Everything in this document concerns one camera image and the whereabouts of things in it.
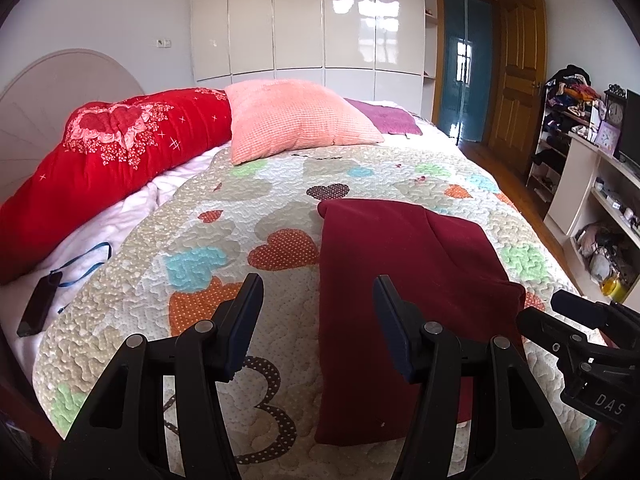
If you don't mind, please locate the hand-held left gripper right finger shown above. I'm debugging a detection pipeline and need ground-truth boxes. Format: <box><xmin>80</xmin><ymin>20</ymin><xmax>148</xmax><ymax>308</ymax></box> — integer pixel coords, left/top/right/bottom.
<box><xmin>372</xmin><ymin>275</ymin><xmax>581</xmax><ymax>480</ymax></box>

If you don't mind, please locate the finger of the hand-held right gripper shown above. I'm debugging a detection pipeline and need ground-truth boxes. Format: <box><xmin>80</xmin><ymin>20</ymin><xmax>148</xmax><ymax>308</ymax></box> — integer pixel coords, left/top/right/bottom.
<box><xmin>551</xmin><ymin>289</ymin><xmax>613</xmax><ymax>333</ymax></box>
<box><xmin>516</xmin><ymin>305</ymin><xmax>596</xmax><ymax>366</ymax></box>

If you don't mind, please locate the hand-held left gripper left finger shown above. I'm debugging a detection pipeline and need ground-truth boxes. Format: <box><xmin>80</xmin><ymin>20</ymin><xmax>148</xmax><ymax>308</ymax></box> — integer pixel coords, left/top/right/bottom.
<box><xmin>52</xmin><ymin>273</ymin><xmax>264</xmax><ymax>480</ymax></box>

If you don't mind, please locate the dark red sweater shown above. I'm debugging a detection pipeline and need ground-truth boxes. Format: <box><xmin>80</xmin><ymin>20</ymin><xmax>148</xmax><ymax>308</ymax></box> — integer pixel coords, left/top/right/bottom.
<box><xmin>314</xmin><ymin>199</ymin><xmax>527</xmax><ymax>447</ymax></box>

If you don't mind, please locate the shelf rack with clothes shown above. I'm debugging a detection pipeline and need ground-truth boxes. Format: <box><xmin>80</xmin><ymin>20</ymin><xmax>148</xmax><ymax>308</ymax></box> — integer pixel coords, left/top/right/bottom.
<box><xmin>525</xmin><ymin>65</ymin><xmax>601</xmax><ymax>206</ymax></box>

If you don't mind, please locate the person's right hand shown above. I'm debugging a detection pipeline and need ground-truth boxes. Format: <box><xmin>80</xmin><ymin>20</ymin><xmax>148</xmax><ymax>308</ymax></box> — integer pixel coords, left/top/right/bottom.
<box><xmin>582</xmin><ymin>420</ymin><xmax>618</xmax><ymax>471</ymax></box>

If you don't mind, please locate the yellow container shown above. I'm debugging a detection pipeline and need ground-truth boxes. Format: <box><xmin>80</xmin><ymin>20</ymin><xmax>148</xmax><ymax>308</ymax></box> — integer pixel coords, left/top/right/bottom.
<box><xmin>602</xmin><ymin>277</ymin><xmax>628</xmax><ymax>303</ymax></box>

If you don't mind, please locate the white plastic bag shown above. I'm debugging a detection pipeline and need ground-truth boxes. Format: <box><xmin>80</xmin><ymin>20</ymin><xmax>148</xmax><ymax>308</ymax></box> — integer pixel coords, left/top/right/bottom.
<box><xmin>590</xmin><ymin>247</ymin><xmax>621</xmax><ymax>281</ymax></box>

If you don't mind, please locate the heart patterned quilt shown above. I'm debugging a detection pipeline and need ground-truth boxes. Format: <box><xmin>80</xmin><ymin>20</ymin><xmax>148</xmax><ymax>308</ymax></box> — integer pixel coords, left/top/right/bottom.
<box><xmin>32</xmin><ymin>125</ymin><xmax>601</xmax><ymax>480</ymax></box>

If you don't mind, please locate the white open shelf cabinet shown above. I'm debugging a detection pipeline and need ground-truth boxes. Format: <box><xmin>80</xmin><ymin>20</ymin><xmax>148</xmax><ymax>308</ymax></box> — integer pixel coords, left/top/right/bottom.
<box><xmin>544</xmin><ymin>132</ymin><xmax>640</xmax><ymax>301</ymax></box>

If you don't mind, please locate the pink square clock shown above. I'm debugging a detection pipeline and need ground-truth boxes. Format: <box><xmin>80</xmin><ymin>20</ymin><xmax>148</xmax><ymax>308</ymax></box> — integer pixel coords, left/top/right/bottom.
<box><xmin>595</xmin><ymin>121</ymin><xmax>621</xmax><ymax>155</ymax></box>

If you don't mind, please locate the white bed sheet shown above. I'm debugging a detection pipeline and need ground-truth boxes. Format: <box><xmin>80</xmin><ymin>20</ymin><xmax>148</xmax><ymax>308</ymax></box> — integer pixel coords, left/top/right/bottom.
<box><xmin>0</xmin><ymin>147</ymin><xmax>226</xmax><ymax>376</ymax></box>

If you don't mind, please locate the black flat screen monitor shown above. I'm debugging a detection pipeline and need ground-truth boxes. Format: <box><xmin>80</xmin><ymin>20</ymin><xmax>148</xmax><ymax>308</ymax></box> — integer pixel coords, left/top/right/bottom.
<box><xmin>617</xmin><ymin>89</ymin><xmax>640</xmax><ymax>171</ymax></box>

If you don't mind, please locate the dark ornate mantel clock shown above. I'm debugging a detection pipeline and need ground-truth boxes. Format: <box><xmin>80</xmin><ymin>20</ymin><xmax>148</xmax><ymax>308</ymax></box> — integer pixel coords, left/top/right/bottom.
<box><xmin>604</xmin><ymin>84</ymin><xmax>627</xmax><ymax>123</ymax></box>

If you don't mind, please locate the purple cloth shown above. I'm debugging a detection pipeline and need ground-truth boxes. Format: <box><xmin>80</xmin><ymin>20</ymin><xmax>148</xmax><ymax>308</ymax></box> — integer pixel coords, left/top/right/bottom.
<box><xmin>345</xmin><ymin>98</ymin><xmax>423</xmax><ymax>137</ymax></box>

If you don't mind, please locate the black rectangular device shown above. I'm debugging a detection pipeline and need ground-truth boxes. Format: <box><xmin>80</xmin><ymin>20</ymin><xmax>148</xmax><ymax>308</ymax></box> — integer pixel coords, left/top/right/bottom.
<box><xmin>16</xmin><ymin>271</ymin><xmax>63</xmax><ymax>338</ymax></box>

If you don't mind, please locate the red heart-pattern duvet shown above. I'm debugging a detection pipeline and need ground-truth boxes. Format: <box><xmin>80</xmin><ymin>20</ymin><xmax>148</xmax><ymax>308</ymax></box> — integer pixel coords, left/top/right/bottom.
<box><xmin>0</xmin><ymin>87</ymin><xmax>235</xmax><ymax>286</ymax></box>

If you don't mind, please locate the wooden door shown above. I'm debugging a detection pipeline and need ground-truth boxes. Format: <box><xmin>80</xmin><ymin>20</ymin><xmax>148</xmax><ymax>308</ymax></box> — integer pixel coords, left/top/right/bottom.
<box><xmin>492</xmin><ymin>0</ymin><xmax>546</xmax><ymax>153</ymax></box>

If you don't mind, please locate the teal door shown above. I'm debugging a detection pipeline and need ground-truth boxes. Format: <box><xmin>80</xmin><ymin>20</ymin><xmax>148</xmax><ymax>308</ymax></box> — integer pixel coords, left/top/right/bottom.
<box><xmin>440</xmin><ymin>0</ymin><xmax>496</xmax><ymax>143</ymax></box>

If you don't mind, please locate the round white headboard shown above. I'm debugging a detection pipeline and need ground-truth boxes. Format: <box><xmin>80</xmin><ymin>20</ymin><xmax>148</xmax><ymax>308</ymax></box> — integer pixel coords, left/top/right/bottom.
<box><xmin>0</xmin><ymin>49</ymin><xmax>147</xmax><ymax>206</ymax></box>

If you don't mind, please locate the glossy white wardrobe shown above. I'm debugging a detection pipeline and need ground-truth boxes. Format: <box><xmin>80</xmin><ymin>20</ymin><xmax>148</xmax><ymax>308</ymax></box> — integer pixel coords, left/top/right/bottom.
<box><xmin>191</xmin><ymin>0</ymin><xmax>441</xmax><ymax>106</ymax></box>

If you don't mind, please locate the blue lanyard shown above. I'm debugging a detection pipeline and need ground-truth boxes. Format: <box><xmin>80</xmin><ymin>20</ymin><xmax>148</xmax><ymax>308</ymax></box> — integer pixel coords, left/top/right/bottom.
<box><xmin>50</xmin><ymin>242</ymin><xmax>113</xmax><ymax>313</ymax></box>

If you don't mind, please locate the pink corduroy pillow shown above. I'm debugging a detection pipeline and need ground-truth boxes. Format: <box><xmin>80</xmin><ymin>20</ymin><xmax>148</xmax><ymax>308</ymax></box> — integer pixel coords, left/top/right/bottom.
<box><xmin>223</xmin><ymin>79</ymin><xmax>385</xmax><ymax>166</ymax></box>

